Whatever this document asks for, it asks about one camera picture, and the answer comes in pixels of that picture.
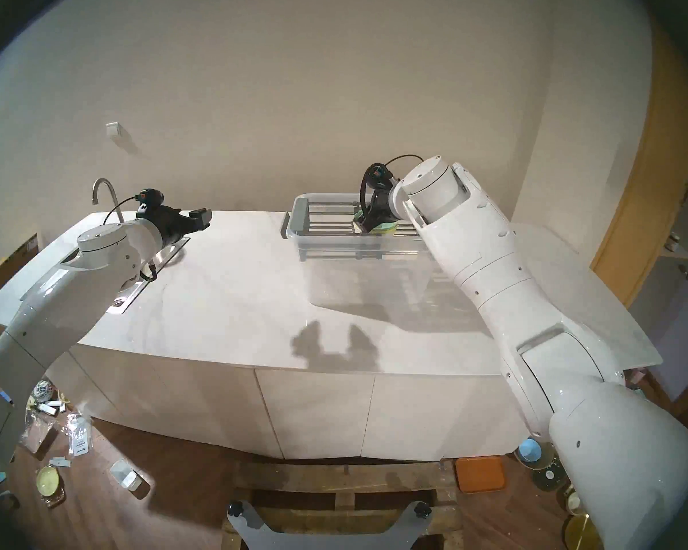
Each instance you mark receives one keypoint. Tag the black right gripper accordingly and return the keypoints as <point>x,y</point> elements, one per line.
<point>384,204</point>

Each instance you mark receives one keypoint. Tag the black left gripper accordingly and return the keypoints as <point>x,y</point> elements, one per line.
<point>169,223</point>

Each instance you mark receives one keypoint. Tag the mint green plastic bowl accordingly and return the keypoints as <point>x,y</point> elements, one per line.
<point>391,228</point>

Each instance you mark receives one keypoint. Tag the yellow plastic bowl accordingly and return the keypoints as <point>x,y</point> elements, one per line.
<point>389,234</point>

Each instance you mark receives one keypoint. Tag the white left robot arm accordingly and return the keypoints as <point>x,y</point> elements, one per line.
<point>63,302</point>

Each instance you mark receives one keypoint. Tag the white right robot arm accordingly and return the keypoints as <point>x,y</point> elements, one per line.
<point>522,279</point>

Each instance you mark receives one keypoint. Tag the grey dish drying rack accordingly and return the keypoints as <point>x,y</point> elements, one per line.
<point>321,216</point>

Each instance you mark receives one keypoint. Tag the golden yellow round plate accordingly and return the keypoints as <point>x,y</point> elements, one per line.
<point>579,534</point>

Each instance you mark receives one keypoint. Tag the steel gooseneck faucet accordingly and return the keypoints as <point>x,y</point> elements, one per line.
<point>110,191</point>

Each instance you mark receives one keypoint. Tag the stainless steel sink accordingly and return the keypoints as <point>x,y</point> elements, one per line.
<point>135,291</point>

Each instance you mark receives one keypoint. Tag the white counter cabinet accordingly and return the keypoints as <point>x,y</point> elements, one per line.
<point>321,417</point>

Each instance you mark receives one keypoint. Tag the brown cardboard box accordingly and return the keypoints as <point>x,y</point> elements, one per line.
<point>6,268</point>

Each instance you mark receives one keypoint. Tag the patterned white round ball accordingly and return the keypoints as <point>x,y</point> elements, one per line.
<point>43,389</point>

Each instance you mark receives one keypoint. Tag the clear bag white label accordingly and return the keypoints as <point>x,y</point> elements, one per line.
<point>79,435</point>

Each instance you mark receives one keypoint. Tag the wooden pallet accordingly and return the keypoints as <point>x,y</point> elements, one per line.
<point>344,486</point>

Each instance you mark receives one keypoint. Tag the small clear jar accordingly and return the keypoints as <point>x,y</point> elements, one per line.
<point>129,477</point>

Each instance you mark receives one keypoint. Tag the orange plastic tray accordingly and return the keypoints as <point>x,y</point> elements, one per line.
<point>480,474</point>

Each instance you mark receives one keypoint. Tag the white paper tag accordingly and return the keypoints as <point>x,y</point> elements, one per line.
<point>60,462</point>

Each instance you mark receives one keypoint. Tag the pale yellow round dish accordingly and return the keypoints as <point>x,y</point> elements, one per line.
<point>50,483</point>

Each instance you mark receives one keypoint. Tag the small white cup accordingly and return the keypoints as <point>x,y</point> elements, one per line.
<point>573,502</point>

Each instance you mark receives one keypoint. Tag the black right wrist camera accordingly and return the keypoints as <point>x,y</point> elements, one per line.
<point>380,175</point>

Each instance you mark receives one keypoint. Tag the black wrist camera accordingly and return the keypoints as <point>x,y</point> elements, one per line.
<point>151,198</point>
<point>380,175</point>

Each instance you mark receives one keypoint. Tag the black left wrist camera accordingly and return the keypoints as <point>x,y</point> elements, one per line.
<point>151,198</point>

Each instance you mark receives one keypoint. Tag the white wall switch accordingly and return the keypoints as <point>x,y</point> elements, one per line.
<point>113,130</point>

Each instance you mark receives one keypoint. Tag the wooden door frame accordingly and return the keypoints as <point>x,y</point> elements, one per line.
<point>648,182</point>

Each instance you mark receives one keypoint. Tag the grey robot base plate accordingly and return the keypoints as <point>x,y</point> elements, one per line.
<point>321,540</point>

